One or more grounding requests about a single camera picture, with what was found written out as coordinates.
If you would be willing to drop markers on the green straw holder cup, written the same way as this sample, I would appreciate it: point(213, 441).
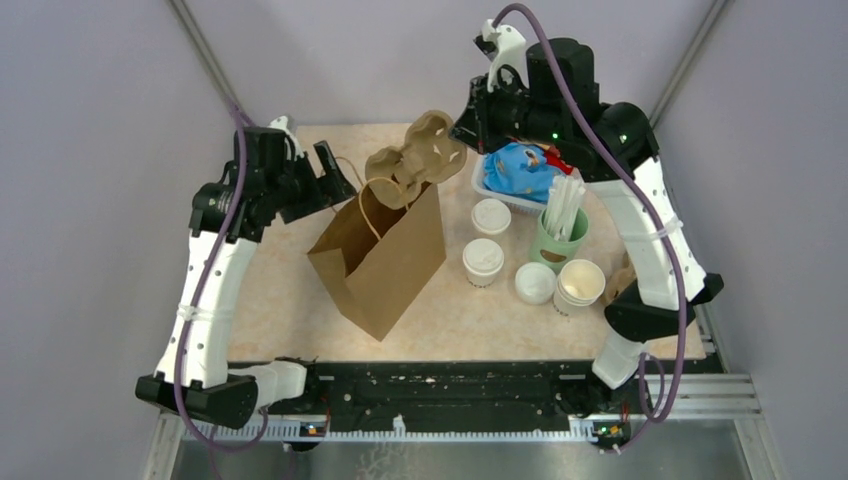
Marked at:
point(545, 249)

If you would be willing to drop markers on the white cup lid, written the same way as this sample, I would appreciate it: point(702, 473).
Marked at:
point(491, 214)
point(483, 256)

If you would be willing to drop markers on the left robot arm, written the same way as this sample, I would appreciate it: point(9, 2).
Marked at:
point(270, 177)

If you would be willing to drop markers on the brown paper bag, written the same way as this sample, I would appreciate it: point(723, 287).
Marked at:
point(374, 261)

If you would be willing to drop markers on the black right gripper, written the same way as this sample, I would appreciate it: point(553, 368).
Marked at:
point(473, 125)

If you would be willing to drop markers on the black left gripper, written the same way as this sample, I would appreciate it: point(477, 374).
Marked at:
point(331, 189)

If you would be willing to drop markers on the blue snack packet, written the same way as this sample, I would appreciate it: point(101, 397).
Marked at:
point(519, 170)

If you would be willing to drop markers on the red snack packet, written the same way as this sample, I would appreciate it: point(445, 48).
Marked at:
point(554, 159)

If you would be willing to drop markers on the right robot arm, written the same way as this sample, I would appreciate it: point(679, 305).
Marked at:
point(546, 93)

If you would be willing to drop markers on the stack of white lids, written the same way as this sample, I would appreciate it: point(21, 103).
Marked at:
point(535, 283)

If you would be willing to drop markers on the brown cardboard cup carrier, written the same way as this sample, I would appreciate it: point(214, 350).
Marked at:
point(619, 281)

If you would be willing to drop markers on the stack of paper cups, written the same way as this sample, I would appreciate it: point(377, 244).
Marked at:
point(580, 283)

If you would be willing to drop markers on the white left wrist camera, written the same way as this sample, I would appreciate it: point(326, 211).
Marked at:
point(286, 124)

